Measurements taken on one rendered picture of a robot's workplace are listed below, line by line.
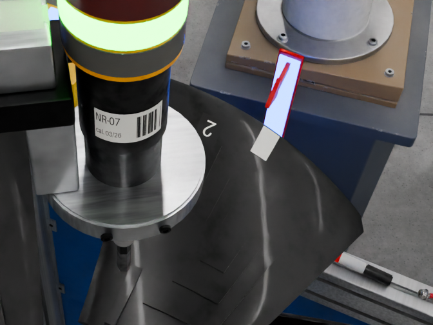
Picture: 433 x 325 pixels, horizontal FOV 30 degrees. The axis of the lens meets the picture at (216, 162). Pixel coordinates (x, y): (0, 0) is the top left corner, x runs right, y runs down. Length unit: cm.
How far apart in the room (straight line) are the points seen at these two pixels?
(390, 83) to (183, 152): 75
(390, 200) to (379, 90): 112
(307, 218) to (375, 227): 145
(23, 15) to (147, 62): 4
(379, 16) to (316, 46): 11
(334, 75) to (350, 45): 5
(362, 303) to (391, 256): 104
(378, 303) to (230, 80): 35
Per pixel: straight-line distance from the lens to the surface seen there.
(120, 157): 32
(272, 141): 70
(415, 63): 117
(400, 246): 211
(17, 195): 46
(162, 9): 26
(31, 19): 27
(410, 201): 220
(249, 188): 67
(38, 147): 31
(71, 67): 90
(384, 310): 105
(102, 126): 30
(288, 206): 67
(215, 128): 68
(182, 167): 34
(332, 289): 105
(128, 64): 27
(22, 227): 46
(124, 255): 41
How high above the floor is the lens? 173
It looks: 54 degrees down
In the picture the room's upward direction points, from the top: 9 degrees clockwise
